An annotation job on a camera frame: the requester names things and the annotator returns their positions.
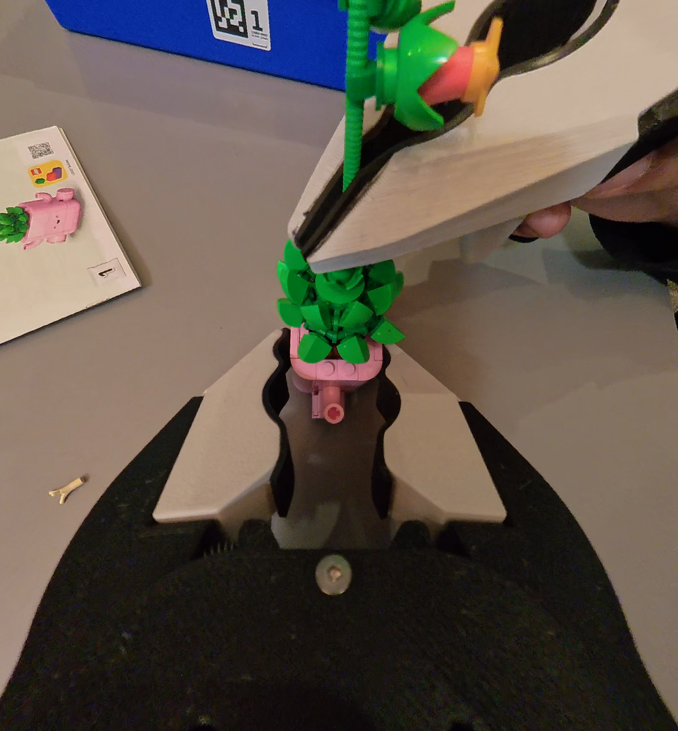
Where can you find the person's right hand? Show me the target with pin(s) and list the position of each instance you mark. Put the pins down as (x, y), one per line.
(659, 183)

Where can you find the green toy brick plant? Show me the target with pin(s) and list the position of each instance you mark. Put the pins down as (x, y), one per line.
(339, 302)

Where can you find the person's right forearm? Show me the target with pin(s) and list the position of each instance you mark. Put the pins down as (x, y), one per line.
(659, 251)

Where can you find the pink toy brick pot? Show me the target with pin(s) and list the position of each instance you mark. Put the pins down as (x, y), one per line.
(339, 371)

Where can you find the toy brick instruction booklet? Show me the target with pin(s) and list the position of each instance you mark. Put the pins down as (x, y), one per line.
(59, 274)

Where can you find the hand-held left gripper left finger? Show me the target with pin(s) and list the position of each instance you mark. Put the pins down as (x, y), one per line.
(213, 457)

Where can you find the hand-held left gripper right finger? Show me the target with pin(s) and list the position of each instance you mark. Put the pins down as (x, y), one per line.
(447, 462)

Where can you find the blue plastic bin white label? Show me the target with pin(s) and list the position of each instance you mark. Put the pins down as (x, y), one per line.
(145, 23)

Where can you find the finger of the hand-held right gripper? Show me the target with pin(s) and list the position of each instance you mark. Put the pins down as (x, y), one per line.
(322, 183)
(459, 183)

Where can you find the small tan branch piece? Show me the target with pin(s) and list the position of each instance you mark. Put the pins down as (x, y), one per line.
(67, 488)

